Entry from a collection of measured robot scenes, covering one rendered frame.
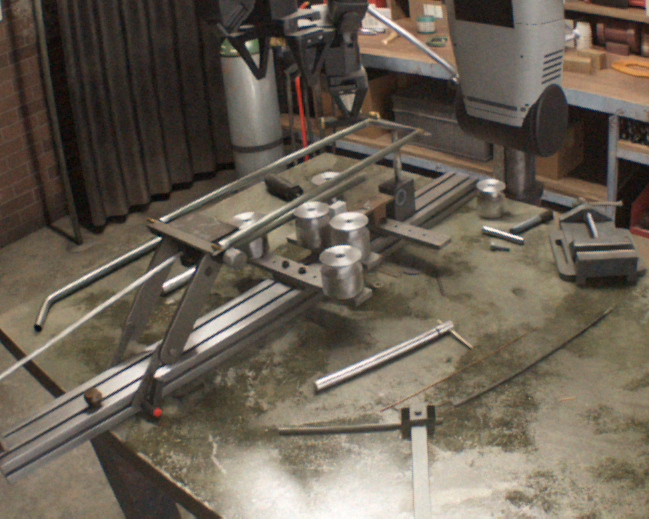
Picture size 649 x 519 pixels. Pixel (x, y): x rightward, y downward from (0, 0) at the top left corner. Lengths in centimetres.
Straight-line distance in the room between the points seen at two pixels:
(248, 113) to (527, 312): 205
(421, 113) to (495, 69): 125
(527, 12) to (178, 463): 98
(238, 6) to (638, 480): 71
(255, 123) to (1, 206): 147
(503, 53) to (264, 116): 163
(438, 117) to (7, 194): 215
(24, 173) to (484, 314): 301
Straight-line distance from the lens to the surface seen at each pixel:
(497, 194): 118
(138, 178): 354
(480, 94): 143
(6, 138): 360
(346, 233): 97
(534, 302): 96
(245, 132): 287
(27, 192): 371
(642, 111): 211
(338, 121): 131
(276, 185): 130
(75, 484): 209
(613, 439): 75
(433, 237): 103
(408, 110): 265
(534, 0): 134
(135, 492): 118
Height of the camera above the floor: 139
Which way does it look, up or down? 25 degrees down
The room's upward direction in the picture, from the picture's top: 7 degrees counter-clockwise
